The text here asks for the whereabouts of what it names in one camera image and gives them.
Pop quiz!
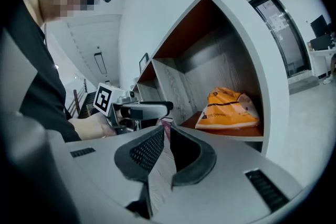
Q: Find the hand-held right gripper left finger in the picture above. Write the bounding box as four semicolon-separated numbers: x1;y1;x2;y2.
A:
114;125;165;220

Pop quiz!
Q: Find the person's left hand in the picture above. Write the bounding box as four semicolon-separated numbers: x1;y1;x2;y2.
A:
68;112;117;141

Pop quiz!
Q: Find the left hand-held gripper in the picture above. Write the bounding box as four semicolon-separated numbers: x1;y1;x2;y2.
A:
92;82;174;136

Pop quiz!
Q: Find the orange pack of tissues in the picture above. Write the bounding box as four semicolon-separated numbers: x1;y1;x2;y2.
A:
194;87;261;131

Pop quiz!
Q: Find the black computer monitor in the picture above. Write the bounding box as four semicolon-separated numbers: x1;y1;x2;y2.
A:
309;33;334;51
309;14;333;38

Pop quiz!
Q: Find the maroon packet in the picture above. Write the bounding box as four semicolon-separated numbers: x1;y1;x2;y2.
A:
160;117;174;135

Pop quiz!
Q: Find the grey door mat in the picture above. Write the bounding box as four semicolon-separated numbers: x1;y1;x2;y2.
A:
288;76;320;95

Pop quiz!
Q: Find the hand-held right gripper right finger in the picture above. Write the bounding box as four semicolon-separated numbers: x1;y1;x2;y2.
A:
170;125;217;190

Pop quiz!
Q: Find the black framed glass door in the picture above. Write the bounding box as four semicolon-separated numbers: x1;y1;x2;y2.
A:
247;0;312;79

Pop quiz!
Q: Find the white office desk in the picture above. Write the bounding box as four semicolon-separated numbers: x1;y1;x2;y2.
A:
308;48;336;80

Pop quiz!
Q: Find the person's black shirt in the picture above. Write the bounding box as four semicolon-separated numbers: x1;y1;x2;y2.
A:
1;0;82;144

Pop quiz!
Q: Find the white shelf with wooden interior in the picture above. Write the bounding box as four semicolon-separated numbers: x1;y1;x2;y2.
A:
130;0;291;158

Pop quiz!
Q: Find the long black ceiling lamp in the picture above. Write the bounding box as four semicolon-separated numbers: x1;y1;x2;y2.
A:
93;52;108;76

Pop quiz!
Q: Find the dark stair railing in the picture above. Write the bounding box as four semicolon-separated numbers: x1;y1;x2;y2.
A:
66;78;89;118

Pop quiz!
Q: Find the black picture frame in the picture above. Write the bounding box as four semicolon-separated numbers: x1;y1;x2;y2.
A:
138;52;150;73

